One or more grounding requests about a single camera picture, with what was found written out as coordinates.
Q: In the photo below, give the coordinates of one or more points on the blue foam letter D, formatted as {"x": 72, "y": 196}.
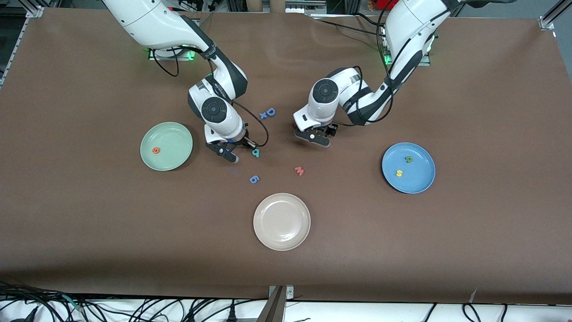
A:
{"x": 273, "y": 112}

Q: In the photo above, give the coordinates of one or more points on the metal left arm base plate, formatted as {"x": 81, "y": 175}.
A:
{"x": 426, "y": 60}

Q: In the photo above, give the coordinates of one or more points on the blue plate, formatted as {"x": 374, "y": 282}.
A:
{"x": 418, "y": 179}

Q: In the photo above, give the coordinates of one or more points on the brown table cover mat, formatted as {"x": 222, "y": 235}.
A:
{"x": 89, "y": 223}

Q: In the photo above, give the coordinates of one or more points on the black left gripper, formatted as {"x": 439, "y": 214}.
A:
{"x": 331, "y": 130}

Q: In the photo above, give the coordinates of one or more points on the beige plate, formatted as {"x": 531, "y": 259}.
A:
{"x": 282, "y": 222}

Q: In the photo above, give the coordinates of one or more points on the metal table edge bracket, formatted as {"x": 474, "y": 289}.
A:
{"x": 279, "y": 308}

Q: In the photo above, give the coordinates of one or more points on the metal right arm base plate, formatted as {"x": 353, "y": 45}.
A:
{"x": 154, "y": 57}

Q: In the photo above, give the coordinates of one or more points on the pink foam letter w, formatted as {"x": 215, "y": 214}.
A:
{"x": 299, "y": 171}

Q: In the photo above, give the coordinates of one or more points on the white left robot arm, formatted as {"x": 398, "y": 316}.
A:
{"x": 411, "y": 27}

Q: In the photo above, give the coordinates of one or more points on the blue foam letter g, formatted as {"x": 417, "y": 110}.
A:
{"x": 256, "y": 179}

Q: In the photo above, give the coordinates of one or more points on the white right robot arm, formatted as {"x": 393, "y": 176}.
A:
{"x": 147, "y": 18}

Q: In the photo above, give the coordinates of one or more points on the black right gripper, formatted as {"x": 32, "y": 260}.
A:
{"x": 240, "y": 142}

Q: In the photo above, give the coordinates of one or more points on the red box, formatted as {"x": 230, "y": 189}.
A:
{"x": 385, "y": 3}

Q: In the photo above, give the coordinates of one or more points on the green plate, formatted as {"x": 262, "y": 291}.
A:
{"x": 174, "y": 138}

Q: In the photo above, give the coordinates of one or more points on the white paper scrap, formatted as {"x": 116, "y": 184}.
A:
{"x": 473, "y": 296}

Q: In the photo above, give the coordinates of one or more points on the grey metal box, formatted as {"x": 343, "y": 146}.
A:
{"x": 308, "y": 6}

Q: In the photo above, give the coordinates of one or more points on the black power plug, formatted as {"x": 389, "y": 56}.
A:
{"x": 231, "y": 315}

